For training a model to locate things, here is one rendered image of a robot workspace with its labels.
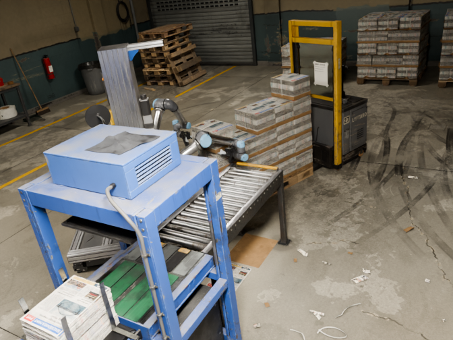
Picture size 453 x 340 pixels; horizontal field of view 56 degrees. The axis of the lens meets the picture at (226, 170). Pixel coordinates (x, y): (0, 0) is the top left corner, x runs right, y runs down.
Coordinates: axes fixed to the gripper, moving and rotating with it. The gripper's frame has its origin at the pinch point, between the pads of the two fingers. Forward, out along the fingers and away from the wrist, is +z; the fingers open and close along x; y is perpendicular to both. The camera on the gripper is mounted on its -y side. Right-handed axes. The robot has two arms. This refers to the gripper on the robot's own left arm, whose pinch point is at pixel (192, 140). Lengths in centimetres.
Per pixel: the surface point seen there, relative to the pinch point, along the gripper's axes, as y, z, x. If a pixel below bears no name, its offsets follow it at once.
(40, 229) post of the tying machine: 43, 129, -200
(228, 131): 16, 47, 15
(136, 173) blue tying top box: 81, 188, -159
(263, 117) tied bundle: 16, 47, 65
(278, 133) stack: -11, 48, 86
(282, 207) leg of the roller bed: -43, 124, 8
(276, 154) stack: -34, 49, 79
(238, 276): -85, 127, -57
